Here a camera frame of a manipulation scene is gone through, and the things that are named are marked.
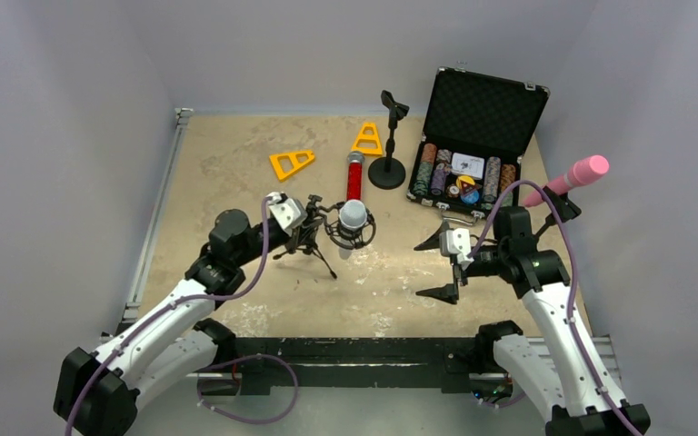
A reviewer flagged yellow triangle block left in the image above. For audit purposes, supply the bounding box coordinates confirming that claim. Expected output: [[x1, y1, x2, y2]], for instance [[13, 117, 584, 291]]
[[268, 150, 315, 182]]

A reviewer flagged aluminium frame rail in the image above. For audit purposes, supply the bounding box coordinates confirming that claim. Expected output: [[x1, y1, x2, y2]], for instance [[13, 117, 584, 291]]
[[115, 107, 195, 334]]

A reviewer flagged white microphone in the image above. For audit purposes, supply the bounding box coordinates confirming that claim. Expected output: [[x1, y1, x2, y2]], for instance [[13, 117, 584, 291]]
[[337, 199, 367, 260]]

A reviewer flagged yellow triangle block rear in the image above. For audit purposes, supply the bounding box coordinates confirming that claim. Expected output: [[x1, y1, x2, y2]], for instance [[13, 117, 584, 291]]
[[351, 122, 384, 157]]

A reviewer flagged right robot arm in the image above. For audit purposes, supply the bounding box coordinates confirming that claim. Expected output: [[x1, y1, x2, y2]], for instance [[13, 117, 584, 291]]
[[416, 206, 651, 435]]

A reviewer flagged red glitter microphone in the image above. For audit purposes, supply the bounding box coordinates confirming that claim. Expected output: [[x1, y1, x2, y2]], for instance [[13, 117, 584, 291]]
[[345, 151, 364, 202]]

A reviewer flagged white card deck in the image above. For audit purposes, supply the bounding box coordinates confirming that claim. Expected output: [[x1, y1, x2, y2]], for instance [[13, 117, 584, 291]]
[[450, 153, 485, 180]]

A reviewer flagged black poker chip case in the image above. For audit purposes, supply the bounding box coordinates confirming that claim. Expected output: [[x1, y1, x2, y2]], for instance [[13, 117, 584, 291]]
[[406, 67, 550, 222]]

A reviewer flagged black round-base clip stand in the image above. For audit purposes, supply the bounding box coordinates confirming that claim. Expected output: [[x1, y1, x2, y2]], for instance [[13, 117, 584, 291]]
[[534, 187, 582, 241]]

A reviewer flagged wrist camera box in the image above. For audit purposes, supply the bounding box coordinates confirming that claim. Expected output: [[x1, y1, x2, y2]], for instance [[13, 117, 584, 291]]
[[265, 192, 307, 236], [438, 228, 474, 270]]

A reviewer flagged pink microphone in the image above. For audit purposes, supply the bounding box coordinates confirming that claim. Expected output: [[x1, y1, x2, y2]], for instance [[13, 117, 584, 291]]
[[543, 154, 610, 195]]

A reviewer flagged purple cable loop front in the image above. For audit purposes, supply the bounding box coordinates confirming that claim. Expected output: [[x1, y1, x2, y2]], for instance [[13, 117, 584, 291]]
[[196, 353, 300, 426]]

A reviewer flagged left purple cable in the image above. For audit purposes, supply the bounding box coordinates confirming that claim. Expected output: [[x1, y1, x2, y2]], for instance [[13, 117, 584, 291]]
[[63, 195, 278, 436]]

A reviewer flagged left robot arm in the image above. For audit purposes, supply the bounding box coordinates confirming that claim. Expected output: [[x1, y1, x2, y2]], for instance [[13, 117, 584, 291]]
[[53, 198, 323, 435]]

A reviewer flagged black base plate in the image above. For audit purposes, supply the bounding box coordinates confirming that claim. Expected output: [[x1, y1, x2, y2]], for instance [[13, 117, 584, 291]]
[[204, 337, 520, 403]]

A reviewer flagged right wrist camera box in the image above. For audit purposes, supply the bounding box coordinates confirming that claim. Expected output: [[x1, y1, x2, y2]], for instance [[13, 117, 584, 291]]
[[438, 228, 474, 270]]

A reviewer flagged yellow triangle block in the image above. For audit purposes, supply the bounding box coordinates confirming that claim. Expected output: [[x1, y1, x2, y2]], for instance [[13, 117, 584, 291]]
[[351, 122, 384, 157], [268, 150, 315, 182]]

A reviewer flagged black tripod shock-mount stand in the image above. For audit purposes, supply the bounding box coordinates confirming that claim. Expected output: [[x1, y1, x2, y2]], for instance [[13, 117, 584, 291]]
[[274, 194, 377, 263]]

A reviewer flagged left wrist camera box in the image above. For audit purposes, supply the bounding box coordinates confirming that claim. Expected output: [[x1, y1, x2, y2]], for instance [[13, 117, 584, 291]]
[[265, 192, 307, 236]]

